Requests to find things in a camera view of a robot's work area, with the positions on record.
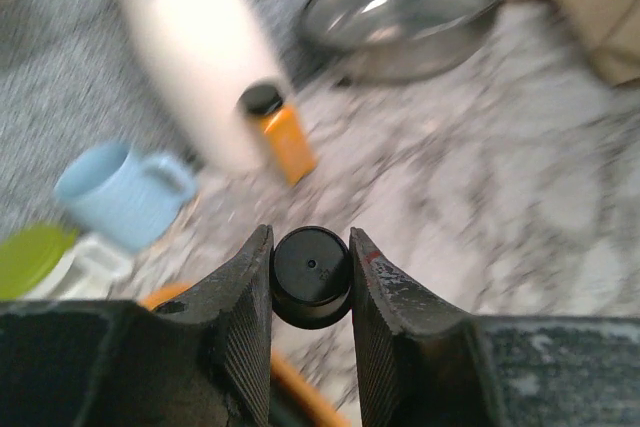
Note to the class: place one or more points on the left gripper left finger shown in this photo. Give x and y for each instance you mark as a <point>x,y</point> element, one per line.
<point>200,359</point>

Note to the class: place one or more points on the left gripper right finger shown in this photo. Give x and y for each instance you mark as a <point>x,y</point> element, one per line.
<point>421,361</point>

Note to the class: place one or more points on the orange plastic storage basket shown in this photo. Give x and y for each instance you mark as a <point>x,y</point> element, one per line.
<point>295,402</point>

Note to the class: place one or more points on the black capsule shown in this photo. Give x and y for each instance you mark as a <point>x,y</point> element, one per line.
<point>311,274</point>

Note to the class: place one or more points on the light blue mug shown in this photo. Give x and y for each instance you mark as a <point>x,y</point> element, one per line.
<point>129,199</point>

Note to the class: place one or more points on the green lid white cup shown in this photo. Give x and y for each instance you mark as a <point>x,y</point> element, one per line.
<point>44,261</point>

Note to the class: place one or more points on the orange spice bottle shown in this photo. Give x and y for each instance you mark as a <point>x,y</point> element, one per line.
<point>279,125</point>

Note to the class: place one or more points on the white thermos jug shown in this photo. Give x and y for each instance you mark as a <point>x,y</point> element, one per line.
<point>201,55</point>

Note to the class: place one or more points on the steel pot with lid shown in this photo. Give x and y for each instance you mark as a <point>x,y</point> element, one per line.
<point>397,41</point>

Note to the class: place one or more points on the cardboard pieces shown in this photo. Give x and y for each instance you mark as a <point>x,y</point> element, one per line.
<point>608,31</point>

